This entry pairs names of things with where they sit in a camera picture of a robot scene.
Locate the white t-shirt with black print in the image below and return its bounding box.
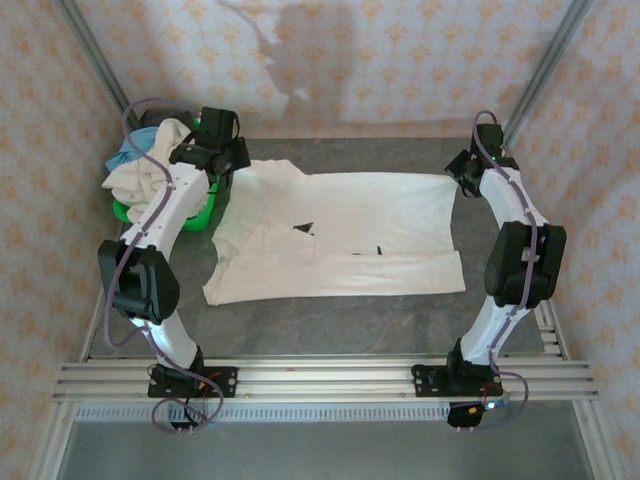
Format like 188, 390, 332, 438
201, 158, 468, 307

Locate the green laundry basket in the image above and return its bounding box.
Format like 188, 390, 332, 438
112, 117, 234, 234

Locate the dark grey crumpled t-shirt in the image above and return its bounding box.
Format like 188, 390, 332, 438
137, 108, 201, 131

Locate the light blue crumpled t-shirt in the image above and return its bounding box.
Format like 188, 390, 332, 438
103, 127, 161, 172

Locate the cream crumpled t-shirt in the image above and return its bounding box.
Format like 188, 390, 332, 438
101, 118, 211, 216

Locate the black controller box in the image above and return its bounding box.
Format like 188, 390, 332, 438
447, 399, 511, 431

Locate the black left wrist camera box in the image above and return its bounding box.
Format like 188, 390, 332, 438
198, 106, 240, 146

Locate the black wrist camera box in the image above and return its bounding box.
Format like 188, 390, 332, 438
471, 121, 505, 160
198, 106, 240, 146

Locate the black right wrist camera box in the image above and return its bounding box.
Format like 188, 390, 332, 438
471, 121, 505, 160

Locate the aluminium frame post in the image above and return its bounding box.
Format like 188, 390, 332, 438
499, 0, 594, 146
53, 0, 139, 132

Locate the aluminium side rail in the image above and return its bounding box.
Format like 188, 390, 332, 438
487, 137, 571, 361

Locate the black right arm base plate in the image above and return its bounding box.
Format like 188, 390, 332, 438
411, 364, 504, 399

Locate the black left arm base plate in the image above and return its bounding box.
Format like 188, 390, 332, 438
147, 366, 238, 399

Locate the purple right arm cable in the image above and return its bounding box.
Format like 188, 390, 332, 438
447, 109, 541, 431

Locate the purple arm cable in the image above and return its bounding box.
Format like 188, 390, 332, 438
447, 109, 541, 431
102, 97, 226, 436

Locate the aluminium mounting rail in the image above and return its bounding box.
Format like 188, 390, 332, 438
52, 357, 600, 404

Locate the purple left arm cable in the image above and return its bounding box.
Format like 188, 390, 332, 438
102, 97, 226, 436

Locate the white slotted cable duct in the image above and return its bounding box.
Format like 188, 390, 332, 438
74, 403, 451, 424

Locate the aluminium frame leg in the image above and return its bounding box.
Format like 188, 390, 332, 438
572, 399, 624, 480
34, 402, 76, 480

